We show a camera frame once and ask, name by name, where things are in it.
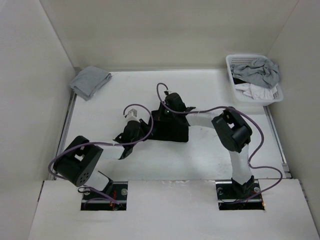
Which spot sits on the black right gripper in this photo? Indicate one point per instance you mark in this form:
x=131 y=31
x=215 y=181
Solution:
x=168 y=119

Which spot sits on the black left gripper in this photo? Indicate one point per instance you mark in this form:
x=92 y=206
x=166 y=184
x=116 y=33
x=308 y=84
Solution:
x=145 y=127

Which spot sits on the black tank top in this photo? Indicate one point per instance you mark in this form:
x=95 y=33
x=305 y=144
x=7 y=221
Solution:
x=167 y=128

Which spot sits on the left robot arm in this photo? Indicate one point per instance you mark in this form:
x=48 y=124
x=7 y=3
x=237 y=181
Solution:
x=78 y=162

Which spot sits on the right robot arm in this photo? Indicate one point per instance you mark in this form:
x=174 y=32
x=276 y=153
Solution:
x=232 y=130

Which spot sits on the folded grey tank top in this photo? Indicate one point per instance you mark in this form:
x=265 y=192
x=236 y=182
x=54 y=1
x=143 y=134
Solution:
x=88 y=81

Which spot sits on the crumpled white tank top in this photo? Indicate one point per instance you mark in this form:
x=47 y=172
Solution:
x=256 y=92

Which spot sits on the crumpled grey tank top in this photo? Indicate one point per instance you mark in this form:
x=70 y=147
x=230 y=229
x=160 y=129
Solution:
x=260 y=72

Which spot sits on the white plastic laundry basket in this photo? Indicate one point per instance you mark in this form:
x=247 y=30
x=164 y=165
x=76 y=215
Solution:
x=238 y=96

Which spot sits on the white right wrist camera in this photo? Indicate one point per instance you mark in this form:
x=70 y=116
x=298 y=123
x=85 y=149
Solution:
x=167 y=92

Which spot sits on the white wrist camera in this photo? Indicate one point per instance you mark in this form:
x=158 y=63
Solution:
x=167 y=92
x=132 y=115

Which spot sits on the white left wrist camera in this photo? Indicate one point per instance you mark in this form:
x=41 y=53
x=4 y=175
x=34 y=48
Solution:
x=132 y=115

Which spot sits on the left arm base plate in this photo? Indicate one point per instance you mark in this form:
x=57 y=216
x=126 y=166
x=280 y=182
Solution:
x=94 y=201

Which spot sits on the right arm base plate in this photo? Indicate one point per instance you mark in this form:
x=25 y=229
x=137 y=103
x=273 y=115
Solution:
x=229 y=200

